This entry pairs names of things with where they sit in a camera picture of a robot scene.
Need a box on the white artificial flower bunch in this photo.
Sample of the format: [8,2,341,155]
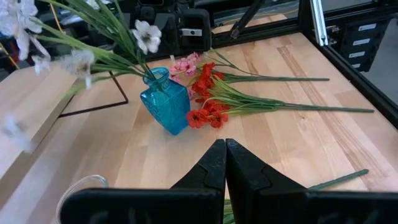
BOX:
[0,0,163,153]

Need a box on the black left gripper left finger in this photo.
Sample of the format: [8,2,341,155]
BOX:
[60,139,227,224]

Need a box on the pink artificial flower bunch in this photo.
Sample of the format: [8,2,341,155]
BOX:
[169,52,330,85]

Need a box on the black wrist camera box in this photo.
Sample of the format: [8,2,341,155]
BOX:
[178,7,213,52]

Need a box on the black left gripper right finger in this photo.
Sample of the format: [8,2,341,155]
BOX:
[226,138,398,224]

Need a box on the blue glass vase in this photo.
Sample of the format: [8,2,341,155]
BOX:
[139,67,191,136]

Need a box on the clear glass vase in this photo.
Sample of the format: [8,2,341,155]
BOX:
[55,174,109,224]

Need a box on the black metal table frame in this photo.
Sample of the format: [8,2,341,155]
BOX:
[211,0,398,128]

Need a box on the black labelled drawer unit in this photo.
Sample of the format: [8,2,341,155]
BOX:
[340,18,390,73]

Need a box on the red artificial flower bunch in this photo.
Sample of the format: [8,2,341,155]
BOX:
[186,62,376,129]

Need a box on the orange artificial flower bunch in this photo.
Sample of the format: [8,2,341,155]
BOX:
[223,169,370,224]

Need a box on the wooden shelf with wire legs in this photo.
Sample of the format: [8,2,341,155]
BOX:
[0,60,130,215]

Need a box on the yellow cable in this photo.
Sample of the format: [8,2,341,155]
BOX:
[0,2,65,70]

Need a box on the silver aluminium bracket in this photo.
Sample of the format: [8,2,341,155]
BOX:
[310,0,330,47]

